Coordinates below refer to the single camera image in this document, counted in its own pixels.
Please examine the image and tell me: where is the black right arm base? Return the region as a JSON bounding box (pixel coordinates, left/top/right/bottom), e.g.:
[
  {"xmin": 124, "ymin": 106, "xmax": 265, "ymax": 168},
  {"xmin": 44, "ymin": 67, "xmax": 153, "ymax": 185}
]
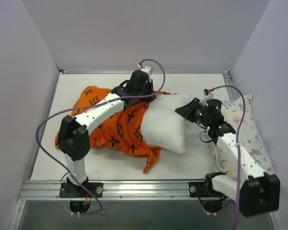
[{"xmin": 188, "ymin": 181, "xmax": 227, "ymax": 198}]

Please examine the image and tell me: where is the aluminium back rail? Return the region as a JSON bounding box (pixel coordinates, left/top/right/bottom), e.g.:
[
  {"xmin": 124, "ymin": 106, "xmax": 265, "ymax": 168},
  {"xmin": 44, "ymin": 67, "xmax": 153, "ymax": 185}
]
[{"xmin": 60, "ymin": 67, "xmax": 230, "ymax": 75}]

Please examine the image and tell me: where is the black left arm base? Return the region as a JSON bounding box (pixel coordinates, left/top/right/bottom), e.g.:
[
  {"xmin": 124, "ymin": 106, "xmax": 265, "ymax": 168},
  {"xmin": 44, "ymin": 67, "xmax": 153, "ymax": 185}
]
[{"xmin": 59, "ymin": 182, "xmax": 104, "ymax": 198}]

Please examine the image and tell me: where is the aluminium front rail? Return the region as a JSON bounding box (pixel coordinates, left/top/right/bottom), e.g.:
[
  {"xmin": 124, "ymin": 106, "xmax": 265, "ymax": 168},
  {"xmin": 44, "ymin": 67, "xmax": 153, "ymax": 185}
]
[{"xmin": 18, "ymin": 179, "xmax": 276, "ymax": 201}]

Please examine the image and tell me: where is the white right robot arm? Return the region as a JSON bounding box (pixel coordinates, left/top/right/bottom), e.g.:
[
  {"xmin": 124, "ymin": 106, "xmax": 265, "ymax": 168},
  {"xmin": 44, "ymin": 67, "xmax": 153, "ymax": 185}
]
[{"xmin": 175, "ymin": 96, "xmax": 280, "ymax": 218}]

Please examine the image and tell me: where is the orange black-patterned pillowcase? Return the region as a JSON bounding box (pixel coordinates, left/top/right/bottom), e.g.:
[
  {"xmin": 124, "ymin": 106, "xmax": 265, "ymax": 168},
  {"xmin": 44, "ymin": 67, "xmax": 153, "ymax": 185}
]
[{"xmin": 54, "ymin": 85, "xmax": 180, "ymax": 173}]

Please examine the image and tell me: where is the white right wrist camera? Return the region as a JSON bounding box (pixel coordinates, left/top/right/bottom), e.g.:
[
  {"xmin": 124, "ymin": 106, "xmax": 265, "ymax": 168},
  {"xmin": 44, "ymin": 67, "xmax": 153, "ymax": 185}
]
[{"xmin": 201, "ymin": 89, "xmax": 214, "ymax": 104}]

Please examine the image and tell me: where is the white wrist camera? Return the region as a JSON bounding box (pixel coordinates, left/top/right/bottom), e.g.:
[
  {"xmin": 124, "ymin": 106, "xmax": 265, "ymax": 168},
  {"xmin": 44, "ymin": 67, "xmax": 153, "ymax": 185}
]
[
  {"xmin": 137, "ymin": 63, "xmax": 153, "ymax": 75},
  {"xmin": 201, "ymin": 89, "xmax": 214, "ymax": 104}
]

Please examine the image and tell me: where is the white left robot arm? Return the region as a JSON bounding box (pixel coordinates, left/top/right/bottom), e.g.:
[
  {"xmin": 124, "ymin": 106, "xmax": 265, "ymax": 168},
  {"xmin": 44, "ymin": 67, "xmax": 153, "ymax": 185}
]
[{"xmin": 58, "ymin": 66, "xmax": 156, "ymax": 197}]

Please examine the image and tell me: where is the aluminium rail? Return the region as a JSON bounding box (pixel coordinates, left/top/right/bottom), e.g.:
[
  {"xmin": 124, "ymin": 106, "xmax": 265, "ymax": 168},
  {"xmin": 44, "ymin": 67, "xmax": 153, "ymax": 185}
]
[
  {"xmin": 60, "ymin": 67, "xmax": 230, "ymax": 75},
  {"xmin": 18, "ymin": 179, "xmax": 276, "ymax": 201}
]

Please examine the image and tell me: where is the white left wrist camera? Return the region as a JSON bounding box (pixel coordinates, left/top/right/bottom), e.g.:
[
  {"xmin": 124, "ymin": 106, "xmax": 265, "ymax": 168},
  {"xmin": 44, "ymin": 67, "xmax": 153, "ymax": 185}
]
[{"xmin": 137, "ymin": 63, "xmax": 153, "ymax": 75}]

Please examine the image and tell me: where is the white floral pillow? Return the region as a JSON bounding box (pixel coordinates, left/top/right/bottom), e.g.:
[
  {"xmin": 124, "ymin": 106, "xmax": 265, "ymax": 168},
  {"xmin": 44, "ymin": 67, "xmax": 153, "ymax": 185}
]
[{"xmin": 211, "ymin": 95, "xmax": 276, "ymax": 180}]

